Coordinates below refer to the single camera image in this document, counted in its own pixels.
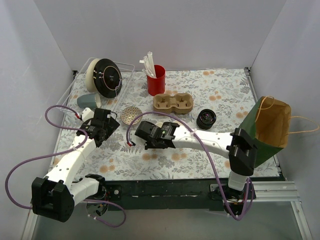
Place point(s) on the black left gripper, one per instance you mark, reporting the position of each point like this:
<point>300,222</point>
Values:
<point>110,122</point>

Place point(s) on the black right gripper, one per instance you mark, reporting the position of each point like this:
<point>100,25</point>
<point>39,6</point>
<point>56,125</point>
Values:
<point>144,130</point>

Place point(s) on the stack of brown paper cups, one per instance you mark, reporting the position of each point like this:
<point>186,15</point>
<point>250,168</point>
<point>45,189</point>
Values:
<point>159,124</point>

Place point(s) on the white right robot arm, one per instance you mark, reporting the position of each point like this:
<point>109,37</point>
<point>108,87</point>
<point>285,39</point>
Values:
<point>236,146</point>

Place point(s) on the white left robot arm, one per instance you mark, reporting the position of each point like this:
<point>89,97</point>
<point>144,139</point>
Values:
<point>55,195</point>

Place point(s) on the grey blue cup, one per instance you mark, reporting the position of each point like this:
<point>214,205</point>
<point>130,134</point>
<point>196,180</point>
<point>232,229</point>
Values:
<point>91,101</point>

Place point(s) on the patterned small bowl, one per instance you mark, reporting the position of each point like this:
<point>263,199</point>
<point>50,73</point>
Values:
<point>129,114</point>

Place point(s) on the brown pulp cup carrier stack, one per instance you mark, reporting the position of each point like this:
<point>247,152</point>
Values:
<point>180,103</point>

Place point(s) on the black round plate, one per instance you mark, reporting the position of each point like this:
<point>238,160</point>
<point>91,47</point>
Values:
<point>107,78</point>

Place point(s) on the red ribbed straw holder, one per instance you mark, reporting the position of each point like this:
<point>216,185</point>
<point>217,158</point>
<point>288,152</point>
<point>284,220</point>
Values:
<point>157,85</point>

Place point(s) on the cream round plate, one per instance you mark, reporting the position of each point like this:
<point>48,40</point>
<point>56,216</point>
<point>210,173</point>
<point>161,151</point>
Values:
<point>89,80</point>

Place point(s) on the floral tablecloth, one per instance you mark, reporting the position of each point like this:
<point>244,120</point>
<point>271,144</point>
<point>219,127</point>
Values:
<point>227,92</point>

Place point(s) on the white wrapped straw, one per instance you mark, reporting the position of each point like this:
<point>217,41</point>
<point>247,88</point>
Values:
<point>147,67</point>
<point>151,63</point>

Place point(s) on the green paper bag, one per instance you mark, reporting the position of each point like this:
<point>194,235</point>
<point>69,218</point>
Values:
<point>268,124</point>

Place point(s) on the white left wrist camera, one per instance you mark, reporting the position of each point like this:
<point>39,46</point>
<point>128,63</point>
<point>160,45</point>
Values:
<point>86,113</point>

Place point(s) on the white wire dish rack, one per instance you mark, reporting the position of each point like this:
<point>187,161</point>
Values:
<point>77,88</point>

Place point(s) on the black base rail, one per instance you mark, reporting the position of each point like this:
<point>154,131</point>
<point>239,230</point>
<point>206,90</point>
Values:
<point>172,194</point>

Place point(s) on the aluminium frame rail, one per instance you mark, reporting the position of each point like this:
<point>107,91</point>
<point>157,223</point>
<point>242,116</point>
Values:
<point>284,191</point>

